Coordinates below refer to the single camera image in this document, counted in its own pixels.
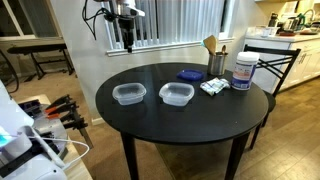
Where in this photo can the white vertical window blinds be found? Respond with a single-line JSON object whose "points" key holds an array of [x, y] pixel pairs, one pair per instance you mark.
{"points": [[180, 20]]}

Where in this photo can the wooden spoon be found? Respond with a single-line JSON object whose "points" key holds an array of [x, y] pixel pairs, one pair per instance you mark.
{"points": [[223, 49]]}

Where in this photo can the light wooden side table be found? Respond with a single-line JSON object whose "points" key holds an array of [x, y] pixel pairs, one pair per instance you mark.
{"points": [[75, 171]]}

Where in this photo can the wooden spatula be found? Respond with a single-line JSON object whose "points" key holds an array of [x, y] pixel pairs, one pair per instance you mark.
{"points": [[211, 43]]}

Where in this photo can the blue plastic lid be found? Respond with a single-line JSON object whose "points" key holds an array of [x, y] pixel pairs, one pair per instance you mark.
{"points": [[190, 75]]}

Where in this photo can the black folding stand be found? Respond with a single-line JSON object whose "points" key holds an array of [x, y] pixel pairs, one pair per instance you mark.
{"points": [[36, 49]]}

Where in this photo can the black bar clamp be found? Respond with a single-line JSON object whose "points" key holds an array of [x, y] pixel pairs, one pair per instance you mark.
{"points": [[77, 123]]}

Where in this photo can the clear plastic bowl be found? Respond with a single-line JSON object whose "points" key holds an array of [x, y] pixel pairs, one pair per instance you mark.
{"points": [[176, 94], [129, 94]]}

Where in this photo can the white kitchen cabinet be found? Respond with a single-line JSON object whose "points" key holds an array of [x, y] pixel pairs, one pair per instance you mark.
{"points": [[301, 63]]}

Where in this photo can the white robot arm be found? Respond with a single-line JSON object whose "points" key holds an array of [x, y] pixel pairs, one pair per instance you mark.
{"points": [[128, 8]]}

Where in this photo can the white window sill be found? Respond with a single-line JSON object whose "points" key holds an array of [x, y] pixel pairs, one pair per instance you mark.
{"points": [[166, 47]]}

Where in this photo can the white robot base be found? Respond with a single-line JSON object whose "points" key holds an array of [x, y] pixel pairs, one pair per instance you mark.
{"points": [[20, 156]]}

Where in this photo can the black round table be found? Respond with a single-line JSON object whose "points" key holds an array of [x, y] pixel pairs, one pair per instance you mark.
{"points": [[200, 120]]}

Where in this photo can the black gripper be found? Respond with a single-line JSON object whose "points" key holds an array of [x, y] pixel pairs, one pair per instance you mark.
{"points": [[126, 28]]}

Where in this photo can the green kitchen appliance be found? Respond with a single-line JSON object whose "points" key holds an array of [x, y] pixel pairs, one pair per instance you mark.
{"points": [[300, 21]]}

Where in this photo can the red plate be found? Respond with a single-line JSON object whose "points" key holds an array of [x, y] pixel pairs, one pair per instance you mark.
{"points": [[287, 33]]}

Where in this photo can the black coffee maker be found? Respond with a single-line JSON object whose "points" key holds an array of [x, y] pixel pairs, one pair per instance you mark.
{"points": [[273, 20]]}

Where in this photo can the white wipes canister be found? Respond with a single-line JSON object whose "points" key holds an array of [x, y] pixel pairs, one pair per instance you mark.
{"points": [[244, 71]]}

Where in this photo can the checkered folded cloth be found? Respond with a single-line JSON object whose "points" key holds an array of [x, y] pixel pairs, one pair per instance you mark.
{"points": [[215, 86]]}

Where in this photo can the black metal chair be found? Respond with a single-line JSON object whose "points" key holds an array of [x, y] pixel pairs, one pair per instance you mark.
{"points": [[278, 63]]}

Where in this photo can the steel utensil holder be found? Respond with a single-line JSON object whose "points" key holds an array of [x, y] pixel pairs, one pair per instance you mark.
{"points": [[216, 64]]}

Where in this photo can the clear plastic container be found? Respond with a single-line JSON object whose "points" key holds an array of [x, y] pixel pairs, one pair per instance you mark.
{"points": [[268, 32]]}

